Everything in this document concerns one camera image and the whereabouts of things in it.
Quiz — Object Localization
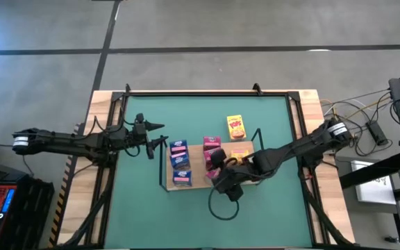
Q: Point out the black desk support bar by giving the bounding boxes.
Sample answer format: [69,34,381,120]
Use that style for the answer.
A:
[338,149,400,190]

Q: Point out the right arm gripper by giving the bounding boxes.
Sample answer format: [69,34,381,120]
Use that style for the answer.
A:
[209,148,253,202]

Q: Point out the black table frame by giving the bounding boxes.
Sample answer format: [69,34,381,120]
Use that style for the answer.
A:
[62,83,357,250]

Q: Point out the black metal shelf bracket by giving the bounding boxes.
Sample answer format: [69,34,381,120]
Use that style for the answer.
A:
[158,135,169,193]
[250,127,266,152]

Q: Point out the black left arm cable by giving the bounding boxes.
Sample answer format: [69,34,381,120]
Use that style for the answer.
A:
[123,144,142,158]

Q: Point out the yellow cable with connector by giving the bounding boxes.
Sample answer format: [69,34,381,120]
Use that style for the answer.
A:
[324,98,394,121]

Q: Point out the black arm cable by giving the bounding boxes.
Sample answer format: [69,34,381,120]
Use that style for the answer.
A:
[123,144,142,158]
[207,185,240,222]

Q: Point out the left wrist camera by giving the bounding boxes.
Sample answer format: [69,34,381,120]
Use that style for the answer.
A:
[133,122,148,139]

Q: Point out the white paper box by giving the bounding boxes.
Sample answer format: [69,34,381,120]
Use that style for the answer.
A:
[351,160,397,206]

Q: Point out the yellow black hazard strip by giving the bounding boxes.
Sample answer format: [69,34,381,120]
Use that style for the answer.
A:
[48,152,74,248]

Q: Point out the black power brick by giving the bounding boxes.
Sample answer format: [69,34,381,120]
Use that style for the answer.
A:
[365,119,391,147]

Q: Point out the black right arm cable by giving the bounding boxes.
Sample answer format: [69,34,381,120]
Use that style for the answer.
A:
[207,185,240,222]

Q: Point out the yellow Corn Pops cereal box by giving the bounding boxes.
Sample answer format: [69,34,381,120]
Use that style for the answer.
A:
[230,149,251,163]
[226,115,247,142]

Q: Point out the green table mat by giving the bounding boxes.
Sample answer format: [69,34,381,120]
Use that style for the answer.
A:
[104,95,314,249]

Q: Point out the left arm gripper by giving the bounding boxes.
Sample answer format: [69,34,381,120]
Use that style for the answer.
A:
[132,112,169,160]

